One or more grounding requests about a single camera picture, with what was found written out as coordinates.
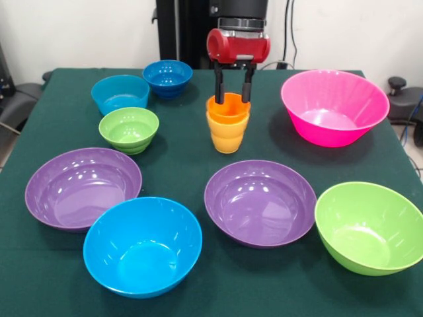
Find large pink bowl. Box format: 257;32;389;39
281;69;391;149

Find large green bowl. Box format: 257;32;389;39
315;182;423;277

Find small green bowl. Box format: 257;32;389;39
99;107;160;155

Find small dark blue bowl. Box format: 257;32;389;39
143;60;194;100

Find purple bowl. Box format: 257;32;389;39
24;147;143;232
204;159;318;249

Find large blue bowl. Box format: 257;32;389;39
83;196;203;299

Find black chair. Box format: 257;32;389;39
0;43;54;133

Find black cables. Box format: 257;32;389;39
259;0;298;71

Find black knobbed equipment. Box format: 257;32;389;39
387;76;423;149

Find dark green table cloth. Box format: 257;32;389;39
0;68;423;317

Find yellow cup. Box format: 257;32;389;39
207;112;250;155

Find small light blue bowl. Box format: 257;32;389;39
91;75;151;116

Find orange cup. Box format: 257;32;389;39
206;92;252;126

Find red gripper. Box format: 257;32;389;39
206;28;272;105

